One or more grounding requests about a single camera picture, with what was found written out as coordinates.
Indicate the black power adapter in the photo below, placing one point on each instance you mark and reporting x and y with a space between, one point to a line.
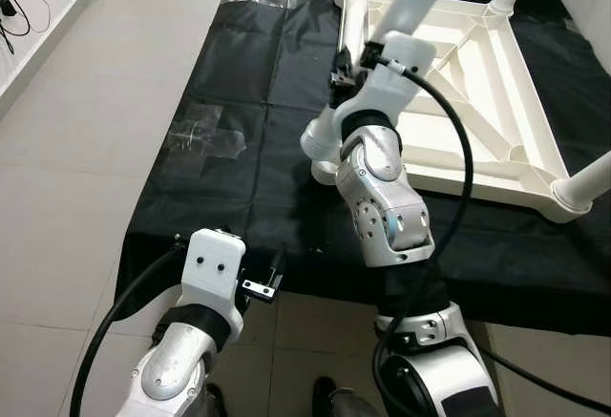
8 5

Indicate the black tablecloth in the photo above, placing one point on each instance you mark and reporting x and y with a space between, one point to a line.
239 207

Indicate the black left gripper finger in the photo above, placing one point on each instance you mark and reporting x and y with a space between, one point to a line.
272 279

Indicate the white plastic table top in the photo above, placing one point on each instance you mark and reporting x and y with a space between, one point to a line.
520 102

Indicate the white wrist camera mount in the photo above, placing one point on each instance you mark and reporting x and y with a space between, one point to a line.
396 73
212 264

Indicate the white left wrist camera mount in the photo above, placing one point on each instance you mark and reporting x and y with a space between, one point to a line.
212 264

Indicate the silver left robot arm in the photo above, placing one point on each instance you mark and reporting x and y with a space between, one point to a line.
177 369

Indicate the black robot foot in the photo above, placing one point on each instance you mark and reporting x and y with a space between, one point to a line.
325 398

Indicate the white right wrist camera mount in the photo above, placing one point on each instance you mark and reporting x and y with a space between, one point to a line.
396 73

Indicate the crumpled clear tape patch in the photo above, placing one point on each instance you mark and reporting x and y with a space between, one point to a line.
205 131

